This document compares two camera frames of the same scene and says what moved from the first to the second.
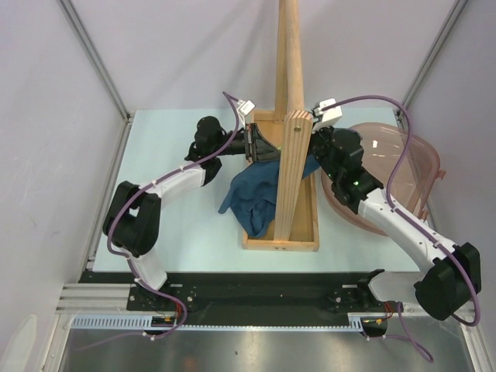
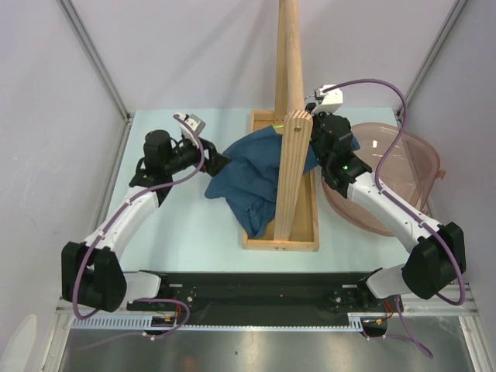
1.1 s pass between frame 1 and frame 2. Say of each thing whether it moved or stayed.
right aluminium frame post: stayed
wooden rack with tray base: stayed
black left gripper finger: moved
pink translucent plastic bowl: stayed
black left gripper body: moved
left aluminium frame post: stayed
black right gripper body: stayed
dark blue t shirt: moved
